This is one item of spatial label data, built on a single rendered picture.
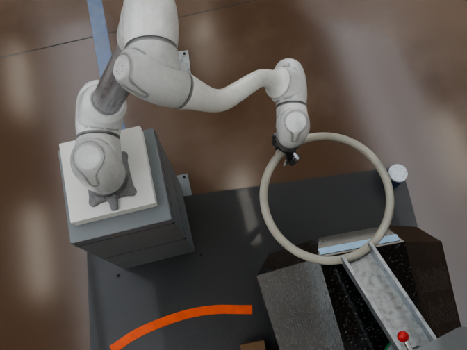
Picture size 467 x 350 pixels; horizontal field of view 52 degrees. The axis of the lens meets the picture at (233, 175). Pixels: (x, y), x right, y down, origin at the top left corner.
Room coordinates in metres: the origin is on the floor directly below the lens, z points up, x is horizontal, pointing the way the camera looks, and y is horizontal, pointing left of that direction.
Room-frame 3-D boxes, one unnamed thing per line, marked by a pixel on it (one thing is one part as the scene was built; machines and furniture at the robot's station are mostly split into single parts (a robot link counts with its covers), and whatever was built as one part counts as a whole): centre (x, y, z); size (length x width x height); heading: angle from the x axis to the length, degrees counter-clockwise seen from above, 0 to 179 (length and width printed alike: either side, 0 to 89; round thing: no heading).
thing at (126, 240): (0.60, 0.48, 0.40); 0.50 x 0.50 x 0.80; 7
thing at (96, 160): (0.61, 0.47, 1.02); 0.18 x 0.16 x 0.22; 178
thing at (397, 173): (0.71, -0.87, 0.08); 0.10 x 0.10 x 0.13
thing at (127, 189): (0.58, 0.47, 0.88); 0.22 x 0.18 x 0.06; 10
